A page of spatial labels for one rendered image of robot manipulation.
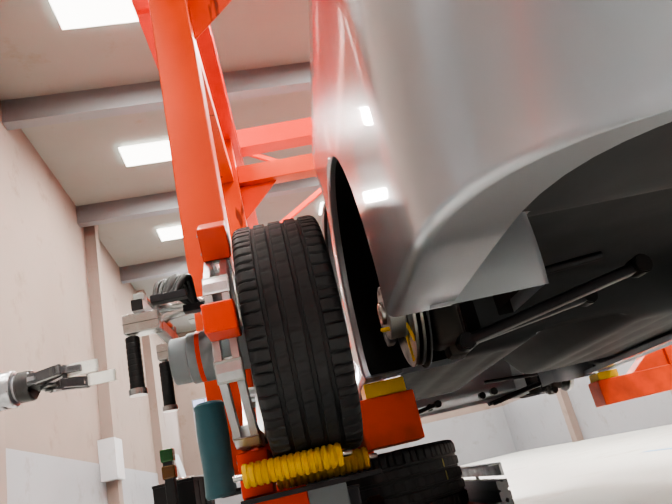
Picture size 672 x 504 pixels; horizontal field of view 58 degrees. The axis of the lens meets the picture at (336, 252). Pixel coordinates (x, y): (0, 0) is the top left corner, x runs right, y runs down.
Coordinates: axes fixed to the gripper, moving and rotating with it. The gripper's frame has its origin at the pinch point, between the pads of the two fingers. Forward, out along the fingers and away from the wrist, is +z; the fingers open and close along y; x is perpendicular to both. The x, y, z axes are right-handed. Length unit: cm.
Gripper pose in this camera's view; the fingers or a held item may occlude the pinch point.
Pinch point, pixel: (102, 370)
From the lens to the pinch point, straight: 164.2
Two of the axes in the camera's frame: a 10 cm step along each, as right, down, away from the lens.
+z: 9.8, -1.9, 1.0
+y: 0.3, -3.6, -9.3
